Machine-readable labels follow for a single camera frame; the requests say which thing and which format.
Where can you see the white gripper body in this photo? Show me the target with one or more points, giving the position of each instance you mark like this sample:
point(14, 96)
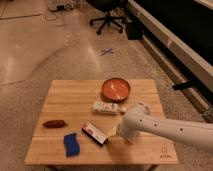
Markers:
point(127, 134)

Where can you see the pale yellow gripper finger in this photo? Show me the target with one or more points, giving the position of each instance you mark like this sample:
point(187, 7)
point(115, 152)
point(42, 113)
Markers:
point(112, 132)

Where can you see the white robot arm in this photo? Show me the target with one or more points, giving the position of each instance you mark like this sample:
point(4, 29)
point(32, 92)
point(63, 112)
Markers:
point(138, 119)

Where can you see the orange bowl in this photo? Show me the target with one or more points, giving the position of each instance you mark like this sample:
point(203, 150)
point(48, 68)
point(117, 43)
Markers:
point(116, 89)

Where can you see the blue cloth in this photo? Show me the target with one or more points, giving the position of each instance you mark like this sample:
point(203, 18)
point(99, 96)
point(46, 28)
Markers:
point(71, 145)

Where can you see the brown sausage-shaped object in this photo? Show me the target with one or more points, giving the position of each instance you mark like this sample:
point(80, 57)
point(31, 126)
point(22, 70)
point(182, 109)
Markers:
point(54, 124)

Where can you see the black bag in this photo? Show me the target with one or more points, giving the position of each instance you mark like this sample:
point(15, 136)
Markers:
point(134, 30)

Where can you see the black office chair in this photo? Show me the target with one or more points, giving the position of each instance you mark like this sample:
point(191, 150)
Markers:
point(107, 6)

